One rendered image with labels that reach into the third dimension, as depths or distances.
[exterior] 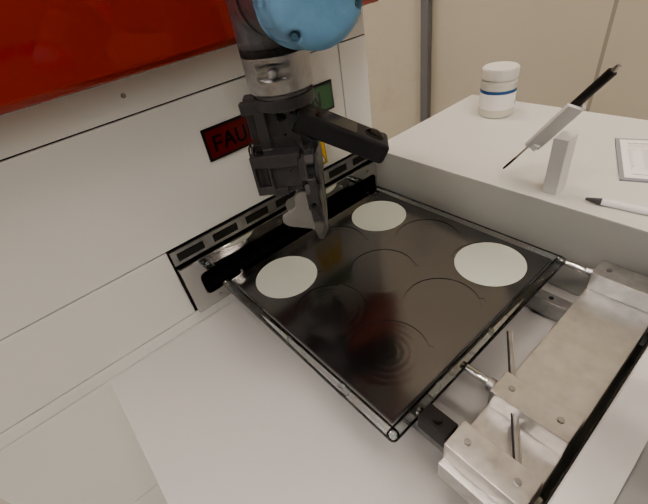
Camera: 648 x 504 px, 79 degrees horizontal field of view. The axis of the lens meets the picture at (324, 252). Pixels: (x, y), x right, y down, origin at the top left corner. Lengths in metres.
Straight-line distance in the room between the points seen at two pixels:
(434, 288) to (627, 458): 0.29
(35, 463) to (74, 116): 0.51
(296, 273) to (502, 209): 0.35
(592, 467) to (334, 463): 0.27
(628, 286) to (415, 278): 0.26
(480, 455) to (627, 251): 0.35
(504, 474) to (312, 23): 0.41
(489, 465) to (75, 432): 0.60
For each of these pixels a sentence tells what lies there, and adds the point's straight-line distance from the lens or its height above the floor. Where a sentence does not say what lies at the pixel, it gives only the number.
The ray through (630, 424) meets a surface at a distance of 0.43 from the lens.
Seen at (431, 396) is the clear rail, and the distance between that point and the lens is 0.47.
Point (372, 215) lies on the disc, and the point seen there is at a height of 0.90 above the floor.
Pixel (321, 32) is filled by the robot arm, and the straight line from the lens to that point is 0.33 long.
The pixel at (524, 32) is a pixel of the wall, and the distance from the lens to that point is 2.27.
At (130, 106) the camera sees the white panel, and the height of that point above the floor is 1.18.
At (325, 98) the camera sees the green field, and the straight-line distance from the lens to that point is 0.72.
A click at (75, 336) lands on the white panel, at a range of 0.67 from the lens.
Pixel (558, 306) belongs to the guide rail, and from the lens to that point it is 0.66.
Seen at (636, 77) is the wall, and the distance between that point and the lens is 2.27.
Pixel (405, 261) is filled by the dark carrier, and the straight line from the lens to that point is 0.63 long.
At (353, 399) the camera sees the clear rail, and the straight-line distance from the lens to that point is 0.47.
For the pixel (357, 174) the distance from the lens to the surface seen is 0.80.
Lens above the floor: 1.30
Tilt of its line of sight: 38 degrees down
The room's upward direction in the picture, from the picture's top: 11 degrees counter-clockwise
